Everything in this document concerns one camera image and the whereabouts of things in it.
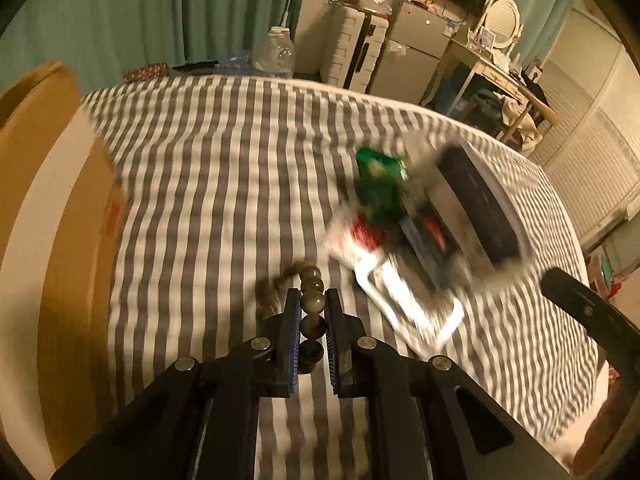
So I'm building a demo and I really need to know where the clear plastic flat pack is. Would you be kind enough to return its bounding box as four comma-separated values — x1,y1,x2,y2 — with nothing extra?
355,252,465,360

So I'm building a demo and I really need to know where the dark bead bracelet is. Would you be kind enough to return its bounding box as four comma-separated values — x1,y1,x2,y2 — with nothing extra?
257,259,328,375

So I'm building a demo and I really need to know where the clear bag with black item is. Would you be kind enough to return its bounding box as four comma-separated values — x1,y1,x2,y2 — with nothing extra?
400,136,534,290

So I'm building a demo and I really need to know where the green snack packet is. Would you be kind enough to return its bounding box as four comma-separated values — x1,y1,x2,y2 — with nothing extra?
356,146,407,226

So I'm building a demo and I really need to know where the wooden chair with clothes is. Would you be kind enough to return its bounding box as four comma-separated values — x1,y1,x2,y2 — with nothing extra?
472,90,560,156

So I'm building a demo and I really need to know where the brown cardboard box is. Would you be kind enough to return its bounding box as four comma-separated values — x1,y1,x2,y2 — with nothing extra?
1,62,126,479

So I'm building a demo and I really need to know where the white dressing table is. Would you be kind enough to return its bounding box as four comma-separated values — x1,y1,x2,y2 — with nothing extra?
420,40,527,118

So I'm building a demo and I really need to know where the white oval vanity mirror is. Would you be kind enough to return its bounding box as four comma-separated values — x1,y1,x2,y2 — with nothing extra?
483,0,521,49

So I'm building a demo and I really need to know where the teal curtain right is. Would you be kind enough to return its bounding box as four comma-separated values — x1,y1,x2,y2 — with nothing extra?
499,0,582,68

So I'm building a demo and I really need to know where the teal curtain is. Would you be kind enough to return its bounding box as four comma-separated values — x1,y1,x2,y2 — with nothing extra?
1,0,302,91
499,0,582,68

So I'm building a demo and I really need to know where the brown patterned pouch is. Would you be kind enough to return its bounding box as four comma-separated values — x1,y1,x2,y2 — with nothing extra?
122,63,170,84

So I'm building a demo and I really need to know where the grey mini fridge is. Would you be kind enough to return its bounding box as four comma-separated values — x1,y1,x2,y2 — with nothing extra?
369,0,451,104

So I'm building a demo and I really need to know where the large clear water bottle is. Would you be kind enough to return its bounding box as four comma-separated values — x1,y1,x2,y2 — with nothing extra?
252,26,295,79

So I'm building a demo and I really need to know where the white suitcase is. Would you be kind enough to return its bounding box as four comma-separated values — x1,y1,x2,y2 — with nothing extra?
320,6,388,93

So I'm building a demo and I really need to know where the teal curtain left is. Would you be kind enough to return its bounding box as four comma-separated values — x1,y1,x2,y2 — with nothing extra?
1,0,302,91

